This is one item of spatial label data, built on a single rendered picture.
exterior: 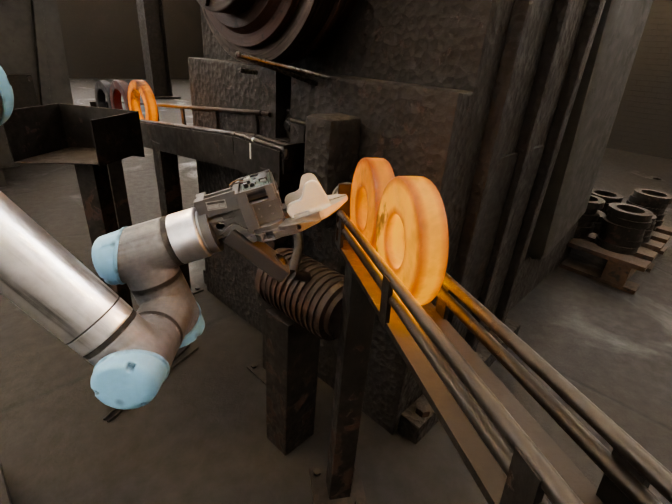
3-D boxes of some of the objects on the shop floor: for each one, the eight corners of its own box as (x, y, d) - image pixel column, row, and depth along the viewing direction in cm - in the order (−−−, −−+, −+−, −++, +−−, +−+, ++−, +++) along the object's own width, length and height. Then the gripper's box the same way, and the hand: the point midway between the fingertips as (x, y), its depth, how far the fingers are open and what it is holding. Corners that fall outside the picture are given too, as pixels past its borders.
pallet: (421, 216, 263) (433, 148, 244) (482, 194, 316) (495, 137, 296) (633, 295, 189) (675, 206, 169) (666, 250, 241) (701, 178, 222)
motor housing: (291, 407, 115) (297, 237, 92) (348, 457, 102) (371, 275, 79) (254, 433, 107) (249, 253, 83) (310, 492, 94) (323, 298, 70)
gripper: (188, 210, 52) (343, 164, 54) (196, 189, 60) (331, 148, 62) (213, 265, 57) (357, 220, 58) (217, 238, 65) (344, 199, 66)
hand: (340, 203), depth 61 cm, fingers closed
